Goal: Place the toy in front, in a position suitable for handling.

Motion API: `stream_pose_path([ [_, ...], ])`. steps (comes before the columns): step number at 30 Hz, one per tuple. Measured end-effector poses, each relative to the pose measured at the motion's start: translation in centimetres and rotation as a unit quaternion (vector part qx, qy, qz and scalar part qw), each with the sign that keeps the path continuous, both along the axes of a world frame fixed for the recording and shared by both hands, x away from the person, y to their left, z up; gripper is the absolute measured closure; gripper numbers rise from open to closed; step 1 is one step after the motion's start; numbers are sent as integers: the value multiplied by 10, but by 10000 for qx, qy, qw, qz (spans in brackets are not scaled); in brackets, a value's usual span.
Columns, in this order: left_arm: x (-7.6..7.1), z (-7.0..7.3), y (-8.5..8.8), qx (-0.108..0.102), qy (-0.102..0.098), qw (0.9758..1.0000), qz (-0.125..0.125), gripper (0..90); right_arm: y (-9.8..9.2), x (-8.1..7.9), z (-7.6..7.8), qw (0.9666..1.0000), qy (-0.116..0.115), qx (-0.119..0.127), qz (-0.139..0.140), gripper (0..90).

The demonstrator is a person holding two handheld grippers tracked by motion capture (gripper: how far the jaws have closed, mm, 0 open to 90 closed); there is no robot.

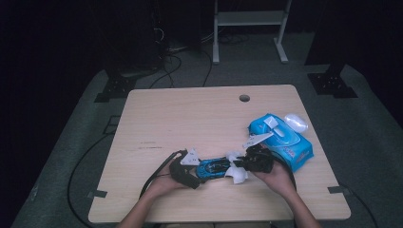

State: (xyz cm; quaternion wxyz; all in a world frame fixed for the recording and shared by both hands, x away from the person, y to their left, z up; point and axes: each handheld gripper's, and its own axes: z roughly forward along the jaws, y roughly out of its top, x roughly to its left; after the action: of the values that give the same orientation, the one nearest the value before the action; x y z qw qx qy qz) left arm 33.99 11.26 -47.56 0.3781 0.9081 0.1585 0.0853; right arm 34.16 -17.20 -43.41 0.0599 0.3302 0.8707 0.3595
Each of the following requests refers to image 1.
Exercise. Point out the person's right hand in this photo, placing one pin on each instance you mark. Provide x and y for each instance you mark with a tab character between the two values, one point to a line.
278	180

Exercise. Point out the person's legs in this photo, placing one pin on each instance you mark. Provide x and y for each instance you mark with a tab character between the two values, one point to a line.
190	226

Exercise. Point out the white round plastic lid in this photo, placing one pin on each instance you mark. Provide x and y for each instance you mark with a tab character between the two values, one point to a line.
296	123

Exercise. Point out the black stand base plate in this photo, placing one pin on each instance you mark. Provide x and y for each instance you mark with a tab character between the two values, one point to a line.
115	88

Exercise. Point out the black stand base with post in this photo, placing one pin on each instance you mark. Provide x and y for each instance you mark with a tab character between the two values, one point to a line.
331	84

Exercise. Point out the blue and black toy car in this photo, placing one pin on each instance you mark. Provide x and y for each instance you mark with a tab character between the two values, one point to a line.
212	167

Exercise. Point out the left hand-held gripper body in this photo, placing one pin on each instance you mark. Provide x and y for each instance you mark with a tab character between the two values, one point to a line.
183	169

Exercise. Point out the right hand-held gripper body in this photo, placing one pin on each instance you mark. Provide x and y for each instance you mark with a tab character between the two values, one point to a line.
259	160

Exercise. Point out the person's left hand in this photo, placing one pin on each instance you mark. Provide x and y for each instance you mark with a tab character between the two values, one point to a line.
164	186

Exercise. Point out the blue wet wipes pack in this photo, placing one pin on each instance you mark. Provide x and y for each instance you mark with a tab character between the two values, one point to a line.
291	142

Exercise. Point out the grey tape strip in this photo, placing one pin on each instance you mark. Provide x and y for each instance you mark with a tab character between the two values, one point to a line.
337	189
97	193

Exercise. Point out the white metal stand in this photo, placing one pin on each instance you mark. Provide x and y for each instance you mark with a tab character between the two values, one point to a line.
250	18

